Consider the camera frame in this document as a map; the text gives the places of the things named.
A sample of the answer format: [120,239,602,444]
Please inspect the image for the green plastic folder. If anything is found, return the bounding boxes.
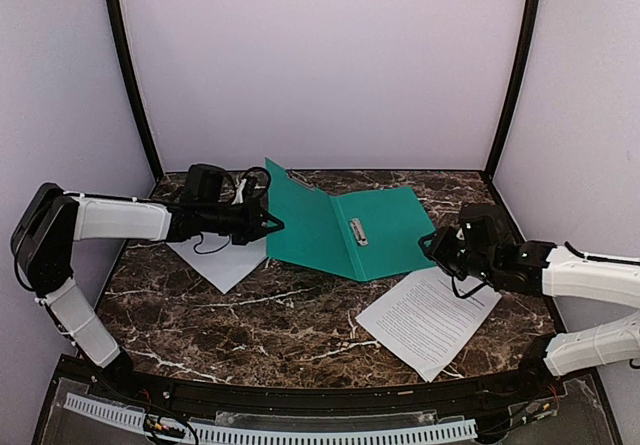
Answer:
[265,159,435,282]

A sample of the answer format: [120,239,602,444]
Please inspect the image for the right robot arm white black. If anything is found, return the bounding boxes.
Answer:
[418,227,639,377]

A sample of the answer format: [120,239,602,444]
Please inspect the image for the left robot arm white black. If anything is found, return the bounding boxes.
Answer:
[10,182,285,370]

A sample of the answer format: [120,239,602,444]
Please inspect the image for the left white paper sheet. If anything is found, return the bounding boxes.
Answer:
[168,233,267,294]

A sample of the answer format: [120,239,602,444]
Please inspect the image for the metal top clip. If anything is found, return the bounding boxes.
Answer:
[285,169,316,191]

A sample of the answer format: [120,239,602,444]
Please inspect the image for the right printed paper sheet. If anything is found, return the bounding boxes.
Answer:
[356,267,501,382]

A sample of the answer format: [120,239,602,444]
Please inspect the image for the metal centre spring clip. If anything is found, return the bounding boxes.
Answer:
[349,218,369,247]

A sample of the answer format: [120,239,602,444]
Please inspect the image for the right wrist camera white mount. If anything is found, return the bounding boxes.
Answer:
[459,203,512,251]

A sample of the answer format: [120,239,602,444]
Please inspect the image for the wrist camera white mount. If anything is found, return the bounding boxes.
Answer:
[179,164,266,205]
[459,203,512,251]

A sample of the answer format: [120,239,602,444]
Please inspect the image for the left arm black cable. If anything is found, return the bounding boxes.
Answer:
[192,166,274,257]

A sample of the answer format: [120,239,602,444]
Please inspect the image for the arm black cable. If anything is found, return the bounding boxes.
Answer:
[192,166,274,257]
[449,242,640,301]

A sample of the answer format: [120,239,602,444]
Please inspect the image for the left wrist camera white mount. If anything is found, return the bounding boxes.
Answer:
[179,164,266,205]

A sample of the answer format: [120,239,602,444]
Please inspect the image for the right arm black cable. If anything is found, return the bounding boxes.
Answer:
[449,242,640,301]

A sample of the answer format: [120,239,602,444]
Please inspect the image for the white slotted cable duct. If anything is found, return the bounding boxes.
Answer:
[63,393,478,445]

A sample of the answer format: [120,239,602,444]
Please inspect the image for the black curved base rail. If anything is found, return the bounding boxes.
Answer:
[54,355,568,428]

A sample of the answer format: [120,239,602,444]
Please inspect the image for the right black frame post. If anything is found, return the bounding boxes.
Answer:
[484,0,540,180]

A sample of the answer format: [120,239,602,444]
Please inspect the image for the black frame post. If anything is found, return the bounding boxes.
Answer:
[484,0,540,180]
[105,0,164,182]

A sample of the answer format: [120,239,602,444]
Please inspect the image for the left black frame post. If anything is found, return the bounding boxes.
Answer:
[105,0,164,182]

